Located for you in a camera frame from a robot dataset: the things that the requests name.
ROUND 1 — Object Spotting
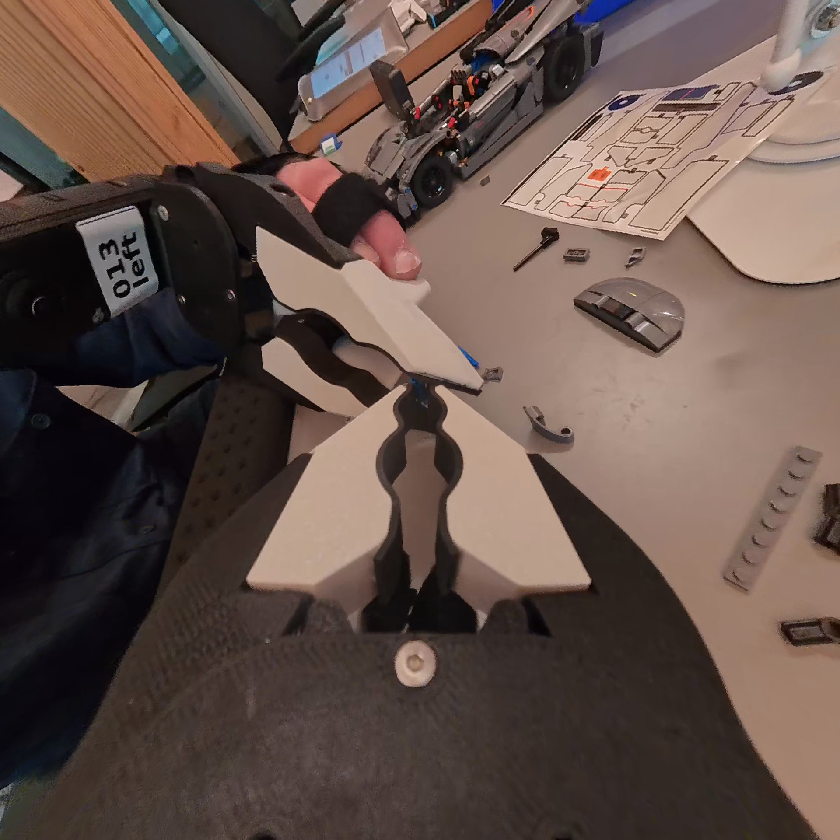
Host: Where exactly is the wooden cabinet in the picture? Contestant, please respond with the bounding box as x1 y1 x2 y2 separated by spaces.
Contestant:
0 0 240 185

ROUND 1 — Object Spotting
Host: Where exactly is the black lego axle pin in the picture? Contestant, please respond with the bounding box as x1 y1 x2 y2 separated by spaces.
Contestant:
512 226 560 272

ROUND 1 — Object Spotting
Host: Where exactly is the clear plastic bag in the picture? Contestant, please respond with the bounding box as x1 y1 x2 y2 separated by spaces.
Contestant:
298 23 408 122

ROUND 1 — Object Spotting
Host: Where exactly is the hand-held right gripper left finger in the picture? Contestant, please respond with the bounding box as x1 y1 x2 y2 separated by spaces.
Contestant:
245 385 411 621

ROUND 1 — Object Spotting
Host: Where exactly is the black office chair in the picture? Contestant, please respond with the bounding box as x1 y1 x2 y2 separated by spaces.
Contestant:
157 0 349 152

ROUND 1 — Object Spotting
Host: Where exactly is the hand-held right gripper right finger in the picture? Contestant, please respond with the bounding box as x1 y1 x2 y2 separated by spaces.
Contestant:
428 385 593 621

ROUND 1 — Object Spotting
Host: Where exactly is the blue plastic bin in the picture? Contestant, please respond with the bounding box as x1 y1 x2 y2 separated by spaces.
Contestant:
491 0 614 27

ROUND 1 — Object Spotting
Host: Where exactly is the black angled lego connector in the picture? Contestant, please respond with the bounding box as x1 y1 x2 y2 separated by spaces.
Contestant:
779 617 840 647

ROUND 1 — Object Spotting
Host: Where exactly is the person's torso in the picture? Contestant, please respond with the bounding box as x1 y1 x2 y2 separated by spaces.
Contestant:
0 367 221 782

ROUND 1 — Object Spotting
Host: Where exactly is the white magnifier stand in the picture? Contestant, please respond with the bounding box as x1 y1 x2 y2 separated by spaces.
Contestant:
686 0 840 284

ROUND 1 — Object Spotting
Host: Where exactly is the grey lego pin connector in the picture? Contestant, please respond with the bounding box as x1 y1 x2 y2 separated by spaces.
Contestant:
523 405 576 446

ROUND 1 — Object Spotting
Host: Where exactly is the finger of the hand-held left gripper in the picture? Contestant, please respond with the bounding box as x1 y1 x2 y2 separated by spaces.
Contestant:
261 314 401 421
255 225 485 396

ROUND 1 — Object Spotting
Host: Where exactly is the grey lego car model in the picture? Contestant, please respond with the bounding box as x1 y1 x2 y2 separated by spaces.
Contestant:
364 0 605 221

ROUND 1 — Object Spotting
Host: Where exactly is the grey curved lego panel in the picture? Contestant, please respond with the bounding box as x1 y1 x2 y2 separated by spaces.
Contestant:
573 277 685 354

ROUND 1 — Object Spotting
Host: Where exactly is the person's left forearm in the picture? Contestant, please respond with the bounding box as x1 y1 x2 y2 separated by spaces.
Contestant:
0 289 231 395

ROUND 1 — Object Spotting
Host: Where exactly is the pile of loose lego pieces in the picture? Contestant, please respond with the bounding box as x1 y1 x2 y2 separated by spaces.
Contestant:
387 0 487 30

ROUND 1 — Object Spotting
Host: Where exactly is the black perforated board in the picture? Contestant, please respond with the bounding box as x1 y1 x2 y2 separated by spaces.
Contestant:
161 377 296 585

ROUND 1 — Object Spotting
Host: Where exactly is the white sticker sheet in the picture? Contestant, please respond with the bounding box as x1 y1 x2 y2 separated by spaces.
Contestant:
502 80 798 240

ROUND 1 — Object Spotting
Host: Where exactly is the person's left hand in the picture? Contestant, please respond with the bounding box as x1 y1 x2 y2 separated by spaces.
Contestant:
274 156 423 282

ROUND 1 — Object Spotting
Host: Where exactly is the black and brown lego connector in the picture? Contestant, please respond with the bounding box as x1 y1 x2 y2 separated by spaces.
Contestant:
812 483 840 552

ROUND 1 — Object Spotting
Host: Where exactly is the long grey lego plate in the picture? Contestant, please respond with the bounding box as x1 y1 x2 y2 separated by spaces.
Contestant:
723 446 823 592

